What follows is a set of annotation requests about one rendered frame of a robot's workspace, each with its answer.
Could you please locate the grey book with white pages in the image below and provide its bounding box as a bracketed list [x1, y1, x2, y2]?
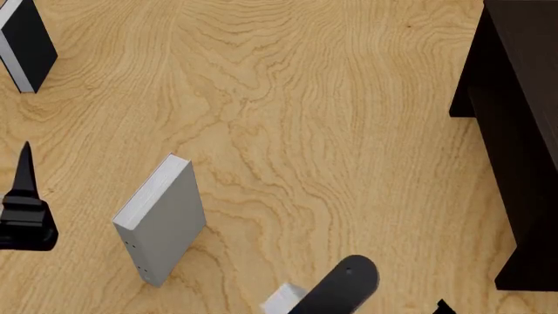
[112, 152, 208, 289]

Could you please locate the dark brown wooden cabinet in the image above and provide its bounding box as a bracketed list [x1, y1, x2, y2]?
[448, 0, 558, 293]

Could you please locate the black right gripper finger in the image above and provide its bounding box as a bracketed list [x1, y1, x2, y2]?
[433, 298, 458, 314]

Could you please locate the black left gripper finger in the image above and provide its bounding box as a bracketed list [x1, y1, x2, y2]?
[11, 140, 39, 199]

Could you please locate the black book with white pages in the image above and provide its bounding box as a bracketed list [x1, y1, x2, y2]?
[0, 0, 59, 94]

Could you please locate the light grey book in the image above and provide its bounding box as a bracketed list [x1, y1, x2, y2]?
[259, 282, 310, 314]

